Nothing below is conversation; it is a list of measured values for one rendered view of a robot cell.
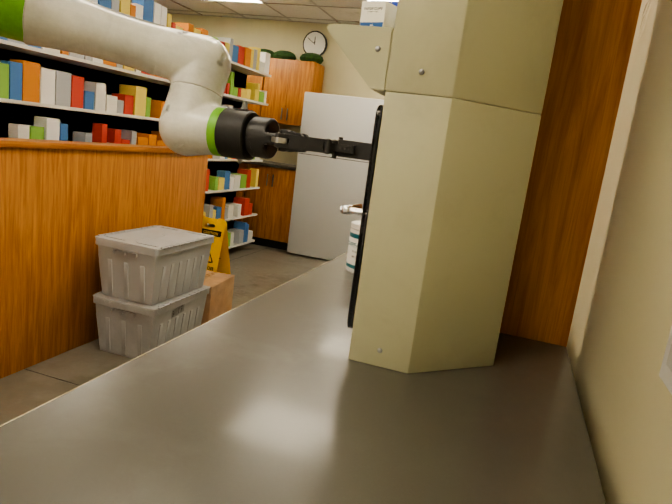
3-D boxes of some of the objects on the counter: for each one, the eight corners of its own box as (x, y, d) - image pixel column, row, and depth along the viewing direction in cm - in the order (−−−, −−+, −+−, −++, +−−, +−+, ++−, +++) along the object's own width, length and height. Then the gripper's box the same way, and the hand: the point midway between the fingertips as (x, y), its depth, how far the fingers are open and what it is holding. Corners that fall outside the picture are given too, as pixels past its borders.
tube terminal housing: (496, 338, 124) (568, -34, 109) (489, 394, 94) (587, -111, 79) (387, 314, 131) (440, -38, 116) (347, 359, 101) (412, -110, 86)
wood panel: (565, 343, 127) (725, -393, 100) (566, 347, 124) (731, -409, 97) (360, 299, 141) (452, -358, 114) (356, 302, 138) (450, -371, 111)
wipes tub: (391, 271, 177) (398, 225, 174) (381, 279, 164) (389, 229, 162) (352, 264, 180) (358, 218, 178) (339, 271, 168) (346, 222, 165)
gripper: (239, 113, 98) (369, 129, 92) (270, 118, 111) (387, 133, 104) (235, 156, 100) (363, 174, 93) (266, 156, 112) (381, 173, 105)
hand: (357, 150), depth 99 cm, fingers closed
